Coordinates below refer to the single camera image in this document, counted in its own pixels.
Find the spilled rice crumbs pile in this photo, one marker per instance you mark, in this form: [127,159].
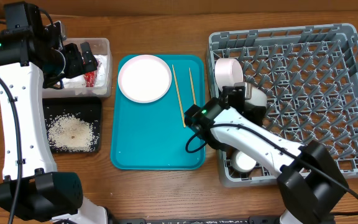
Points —
[66,133]

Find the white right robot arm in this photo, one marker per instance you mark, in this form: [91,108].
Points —
[312,187]

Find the wooden chopstick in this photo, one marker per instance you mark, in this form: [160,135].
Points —
[178,96]
[192,86]

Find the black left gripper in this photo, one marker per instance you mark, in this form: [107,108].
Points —
[78,67]

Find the red snack wrapper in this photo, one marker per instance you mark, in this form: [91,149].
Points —
[90,78]

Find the large pink plate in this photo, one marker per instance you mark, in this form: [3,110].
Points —
[144,79]

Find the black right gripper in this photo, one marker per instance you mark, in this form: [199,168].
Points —
[251,111]

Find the grey bowl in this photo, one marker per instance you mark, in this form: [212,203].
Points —
[258,98]

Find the small pink bowl with crumbs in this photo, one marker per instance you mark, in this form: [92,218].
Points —
[228,71]

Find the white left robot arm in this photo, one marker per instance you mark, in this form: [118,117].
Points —
[33,57]

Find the white napkin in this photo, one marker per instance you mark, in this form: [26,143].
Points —
[79,82]

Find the grey dishwasher rack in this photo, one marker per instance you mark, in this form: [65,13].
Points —
[310,77]

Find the white paper cup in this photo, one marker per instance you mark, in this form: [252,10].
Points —
[241,162]

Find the black rail at table edge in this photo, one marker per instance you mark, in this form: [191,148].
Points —
[197,221]

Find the clear plastic bin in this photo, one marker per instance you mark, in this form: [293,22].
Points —
[99,46]

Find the teal serving tray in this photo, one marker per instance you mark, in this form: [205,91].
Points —
[151,136]

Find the black plastic tray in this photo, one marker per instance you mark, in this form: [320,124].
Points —
[88,109]

